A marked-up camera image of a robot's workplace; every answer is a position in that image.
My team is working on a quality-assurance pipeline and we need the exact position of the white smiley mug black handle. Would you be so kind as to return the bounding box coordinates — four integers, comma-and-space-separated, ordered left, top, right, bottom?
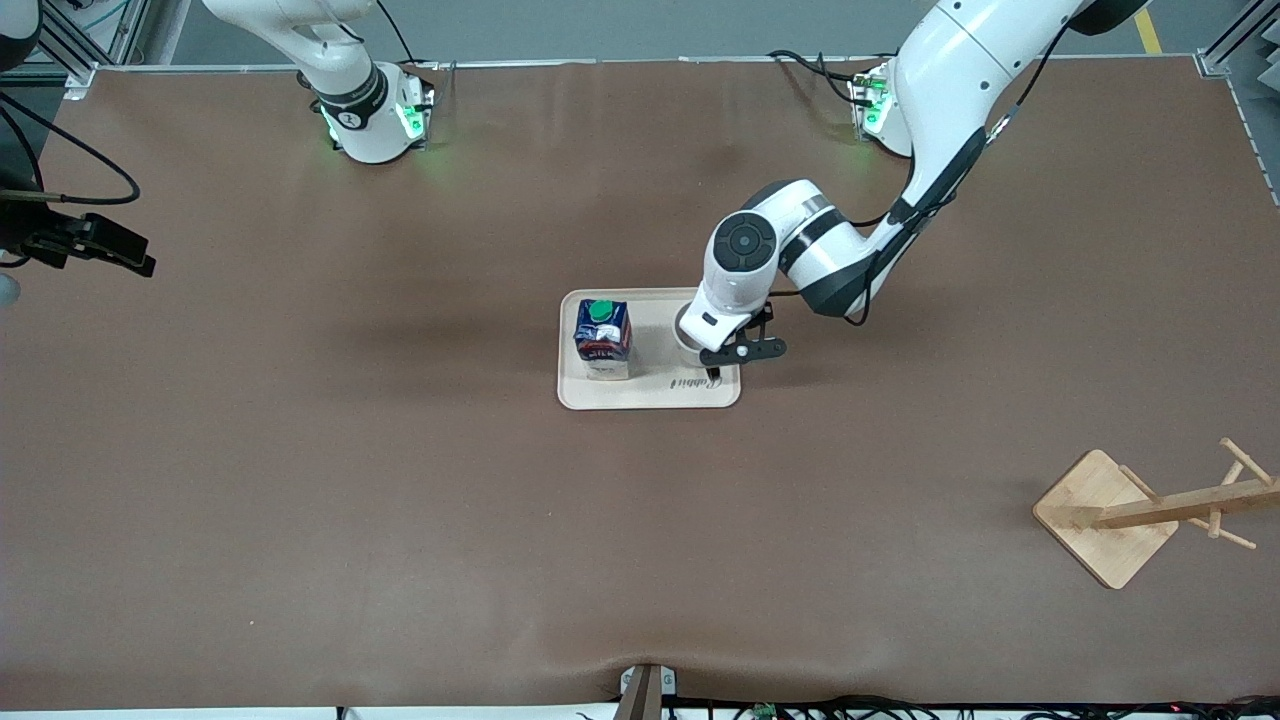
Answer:
672, 305, 721, 377

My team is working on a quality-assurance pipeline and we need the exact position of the wooden cup rack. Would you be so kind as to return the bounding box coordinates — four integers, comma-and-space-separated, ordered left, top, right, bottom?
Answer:
1032, 437, 1280, 591

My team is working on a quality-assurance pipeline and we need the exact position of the cream plastic tray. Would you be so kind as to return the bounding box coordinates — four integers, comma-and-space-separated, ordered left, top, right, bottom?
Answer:
557, 287, 742, 411

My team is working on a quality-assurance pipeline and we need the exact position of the brown table mat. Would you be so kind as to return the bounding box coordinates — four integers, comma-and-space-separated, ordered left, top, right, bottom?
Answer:
0, 58, 1280, 713

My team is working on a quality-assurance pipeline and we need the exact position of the aluminium frame post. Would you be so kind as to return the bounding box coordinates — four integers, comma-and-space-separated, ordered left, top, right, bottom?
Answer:
1195, 0, 1280, 79
30, 0, 151, 101

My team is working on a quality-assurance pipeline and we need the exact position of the black arm base cable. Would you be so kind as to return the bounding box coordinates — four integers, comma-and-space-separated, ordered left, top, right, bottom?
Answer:
375, 0, 456, 73
768, 48, 901, 106

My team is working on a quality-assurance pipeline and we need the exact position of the metal table edge bracket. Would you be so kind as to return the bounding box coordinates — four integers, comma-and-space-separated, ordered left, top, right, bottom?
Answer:
618, 663, 679, 720

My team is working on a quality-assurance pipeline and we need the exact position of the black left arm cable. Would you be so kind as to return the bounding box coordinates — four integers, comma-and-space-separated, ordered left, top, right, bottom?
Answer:
770, 20, 1073, 327

